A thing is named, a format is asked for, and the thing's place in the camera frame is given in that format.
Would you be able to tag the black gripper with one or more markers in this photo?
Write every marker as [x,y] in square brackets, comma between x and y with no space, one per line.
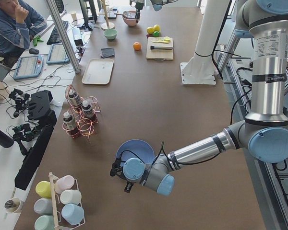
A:
[138,5]
[128,187]

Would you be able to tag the orange mandarin fruit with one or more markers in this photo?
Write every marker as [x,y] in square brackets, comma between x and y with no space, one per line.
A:
[137,46]

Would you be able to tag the blue round plate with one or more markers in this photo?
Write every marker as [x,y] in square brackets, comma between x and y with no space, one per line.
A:
[136,148]

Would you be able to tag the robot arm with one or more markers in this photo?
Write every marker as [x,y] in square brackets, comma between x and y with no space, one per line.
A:
[263,132]
[157,5]

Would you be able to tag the pink bowl with metal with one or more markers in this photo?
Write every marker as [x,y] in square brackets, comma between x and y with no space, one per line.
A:
[129,17]

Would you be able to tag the lower whole lemon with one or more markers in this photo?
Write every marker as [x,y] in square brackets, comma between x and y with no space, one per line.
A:
[150,30]

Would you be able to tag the whole lemon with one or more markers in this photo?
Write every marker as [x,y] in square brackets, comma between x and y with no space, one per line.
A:
[150,30]
[157,27]

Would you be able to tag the upper whole lemon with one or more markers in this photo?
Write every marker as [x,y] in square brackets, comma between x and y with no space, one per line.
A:
[157,27]

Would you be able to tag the green lime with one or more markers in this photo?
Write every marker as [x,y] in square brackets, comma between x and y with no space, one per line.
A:
[156,34]

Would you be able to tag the green bowl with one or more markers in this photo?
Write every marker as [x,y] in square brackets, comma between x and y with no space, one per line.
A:
[110,34]

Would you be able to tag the steel muddler black tip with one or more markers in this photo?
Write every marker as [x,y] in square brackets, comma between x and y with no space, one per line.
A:
[161,48]

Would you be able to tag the yellow plastic knife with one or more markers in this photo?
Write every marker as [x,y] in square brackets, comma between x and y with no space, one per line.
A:
[161,41]

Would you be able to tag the bamboo cutting board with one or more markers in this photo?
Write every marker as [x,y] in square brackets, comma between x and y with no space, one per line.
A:
[159,54]

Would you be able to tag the grey folded cloth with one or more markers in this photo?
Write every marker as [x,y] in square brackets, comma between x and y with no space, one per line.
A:
[107,52]

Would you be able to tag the white cup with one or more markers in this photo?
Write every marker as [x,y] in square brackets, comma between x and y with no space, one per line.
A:
[71,196]

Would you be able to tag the blue cup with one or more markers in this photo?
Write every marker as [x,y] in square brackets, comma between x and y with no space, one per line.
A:
[72,213]

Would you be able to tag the pink cup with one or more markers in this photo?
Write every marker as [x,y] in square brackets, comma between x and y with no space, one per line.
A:
[64,183]

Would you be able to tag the cream rabbit tray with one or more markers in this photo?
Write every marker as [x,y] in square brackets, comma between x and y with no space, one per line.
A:
[98,71]

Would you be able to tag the wooden cup rack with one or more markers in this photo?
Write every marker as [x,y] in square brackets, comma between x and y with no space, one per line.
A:
[59,222]

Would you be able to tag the yellow cup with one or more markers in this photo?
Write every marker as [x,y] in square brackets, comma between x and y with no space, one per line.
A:
[43,189]

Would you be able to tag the black keyboard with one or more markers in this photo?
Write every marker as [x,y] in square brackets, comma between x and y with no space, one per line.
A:
[55,37]

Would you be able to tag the left dark drink bottle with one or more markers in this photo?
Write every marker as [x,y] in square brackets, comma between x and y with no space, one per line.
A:
[70,125]

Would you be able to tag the dark drink bottle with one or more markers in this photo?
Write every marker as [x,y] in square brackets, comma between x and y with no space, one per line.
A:
[88,111]
[70,125]
[75,99]

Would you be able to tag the grey cup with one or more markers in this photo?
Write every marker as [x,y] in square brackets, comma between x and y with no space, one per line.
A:
[43,206]

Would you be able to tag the far teach pendant tablet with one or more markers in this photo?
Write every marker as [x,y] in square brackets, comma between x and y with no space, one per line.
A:
[57,55]

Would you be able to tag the teach pendant tablet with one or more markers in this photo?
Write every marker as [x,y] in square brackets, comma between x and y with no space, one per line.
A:
[57,55]
[28,67]

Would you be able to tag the middle dark drink bottle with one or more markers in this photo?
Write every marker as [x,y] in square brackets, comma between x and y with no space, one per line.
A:
[88,111]

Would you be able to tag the mint green cup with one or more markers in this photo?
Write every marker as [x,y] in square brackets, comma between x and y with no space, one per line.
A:
[44,222]

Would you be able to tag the right dark drink bottle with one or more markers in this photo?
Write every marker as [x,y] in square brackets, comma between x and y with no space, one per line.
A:
[75,99]

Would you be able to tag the paper cup with utensils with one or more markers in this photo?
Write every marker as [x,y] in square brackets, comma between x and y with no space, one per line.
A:
[13,205]

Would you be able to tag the near teach pendant tablet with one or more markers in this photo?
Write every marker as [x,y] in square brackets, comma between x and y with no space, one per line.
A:
[28,67]

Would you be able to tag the seated person blue jacket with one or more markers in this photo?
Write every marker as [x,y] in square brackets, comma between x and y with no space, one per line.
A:
[19,23]

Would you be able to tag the black water bottle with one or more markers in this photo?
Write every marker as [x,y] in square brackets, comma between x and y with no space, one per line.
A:
[5,140]

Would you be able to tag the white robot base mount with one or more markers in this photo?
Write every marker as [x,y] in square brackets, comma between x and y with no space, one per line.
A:
[200,68]

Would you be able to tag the copper wire bottle rack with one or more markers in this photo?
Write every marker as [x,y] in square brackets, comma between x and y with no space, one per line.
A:
[85,126]

